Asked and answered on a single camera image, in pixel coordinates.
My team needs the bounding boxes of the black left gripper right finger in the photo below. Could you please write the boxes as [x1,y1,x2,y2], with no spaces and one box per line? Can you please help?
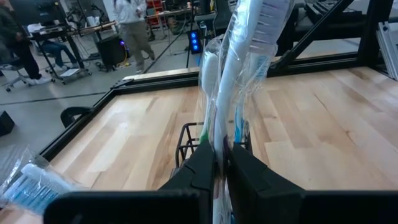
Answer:
[228,143,304,224]

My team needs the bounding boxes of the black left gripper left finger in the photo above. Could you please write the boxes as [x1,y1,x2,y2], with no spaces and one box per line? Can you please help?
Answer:
[158,139,216,224]

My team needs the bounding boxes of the green and white toothbrush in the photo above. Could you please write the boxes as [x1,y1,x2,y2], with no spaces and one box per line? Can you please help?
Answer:
[198,51,220,144]

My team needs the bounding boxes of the purple and white toothbrush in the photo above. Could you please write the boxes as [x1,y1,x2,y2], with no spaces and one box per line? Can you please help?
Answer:
[211,0,295,224]

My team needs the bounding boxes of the black device blue lights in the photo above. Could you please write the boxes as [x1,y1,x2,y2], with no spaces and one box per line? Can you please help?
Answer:
[185,29,203,56]

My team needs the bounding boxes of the black table clamp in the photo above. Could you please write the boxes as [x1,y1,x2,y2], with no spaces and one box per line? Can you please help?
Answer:
[60,106,94,129]

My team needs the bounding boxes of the black box purple light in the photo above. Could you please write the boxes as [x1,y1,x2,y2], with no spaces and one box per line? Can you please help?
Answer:
[95,34,131,68]

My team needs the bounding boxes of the person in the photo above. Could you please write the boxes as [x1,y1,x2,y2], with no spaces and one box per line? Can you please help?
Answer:
[40,39,80,72]
[0,0,52,86]
[111,0,156,75]

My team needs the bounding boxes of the wooden workbench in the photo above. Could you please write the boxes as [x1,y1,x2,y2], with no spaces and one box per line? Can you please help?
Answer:
[144,6,195,41]

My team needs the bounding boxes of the silver aluminium extrusion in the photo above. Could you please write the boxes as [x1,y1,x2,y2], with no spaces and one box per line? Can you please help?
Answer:
[375,21,398,82]

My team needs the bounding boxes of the black floor object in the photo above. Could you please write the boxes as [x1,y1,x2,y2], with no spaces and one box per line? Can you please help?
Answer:
[0,110,16,137]

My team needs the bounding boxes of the office chair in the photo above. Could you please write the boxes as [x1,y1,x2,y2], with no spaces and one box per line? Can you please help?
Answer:
[0,60,32,93]

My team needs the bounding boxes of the black wire basket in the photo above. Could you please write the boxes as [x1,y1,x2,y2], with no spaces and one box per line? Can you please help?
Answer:
[175,121,252,170]

